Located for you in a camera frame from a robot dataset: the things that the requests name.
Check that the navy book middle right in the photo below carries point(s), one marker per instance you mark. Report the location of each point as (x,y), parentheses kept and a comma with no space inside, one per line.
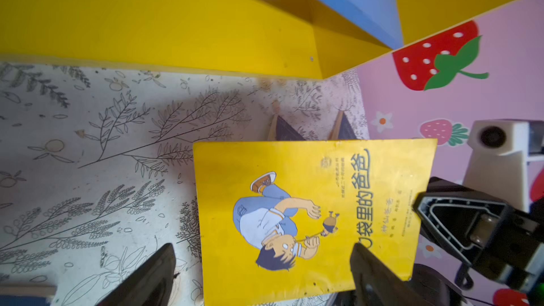
(281,130)

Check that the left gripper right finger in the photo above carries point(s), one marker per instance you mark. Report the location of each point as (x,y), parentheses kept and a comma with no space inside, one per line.
(375,284)

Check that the yellow pink blue bookshelf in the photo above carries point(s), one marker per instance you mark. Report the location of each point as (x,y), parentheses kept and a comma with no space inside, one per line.
(312,39)

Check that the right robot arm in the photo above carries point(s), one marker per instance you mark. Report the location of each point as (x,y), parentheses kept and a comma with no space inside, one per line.
(437,290)

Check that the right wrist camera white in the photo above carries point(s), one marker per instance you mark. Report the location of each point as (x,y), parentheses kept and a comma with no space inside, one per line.
(502,149)

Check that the navy book far right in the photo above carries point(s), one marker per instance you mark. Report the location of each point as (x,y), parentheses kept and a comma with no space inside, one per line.
(342,129)

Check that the yellow cartoon cover book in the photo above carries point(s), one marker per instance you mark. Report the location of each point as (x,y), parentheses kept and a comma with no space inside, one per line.
(279,220)

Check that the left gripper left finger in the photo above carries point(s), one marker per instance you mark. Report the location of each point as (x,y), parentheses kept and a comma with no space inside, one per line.
(150,284)

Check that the navy blue book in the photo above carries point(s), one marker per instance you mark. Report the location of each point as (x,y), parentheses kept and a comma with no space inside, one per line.
(20,295)

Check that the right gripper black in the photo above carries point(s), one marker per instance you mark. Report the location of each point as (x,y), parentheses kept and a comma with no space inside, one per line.
(485,233)

